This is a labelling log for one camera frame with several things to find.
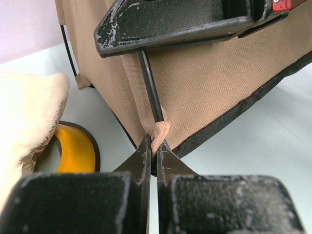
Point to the beige fabric pet tent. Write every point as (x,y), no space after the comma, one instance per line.
(202,87)

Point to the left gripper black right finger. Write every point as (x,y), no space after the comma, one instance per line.
(189,203)

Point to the cream plush cushion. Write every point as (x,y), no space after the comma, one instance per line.
(31,106)

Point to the black tent pole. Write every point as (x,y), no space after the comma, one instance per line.
(69,50)
(150,86)

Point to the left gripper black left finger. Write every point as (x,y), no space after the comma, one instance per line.
(83,203)

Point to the yellow pet bowl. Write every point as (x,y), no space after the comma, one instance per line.
(76,148)

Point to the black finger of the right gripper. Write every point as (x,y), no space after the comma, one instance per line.
(133,25)

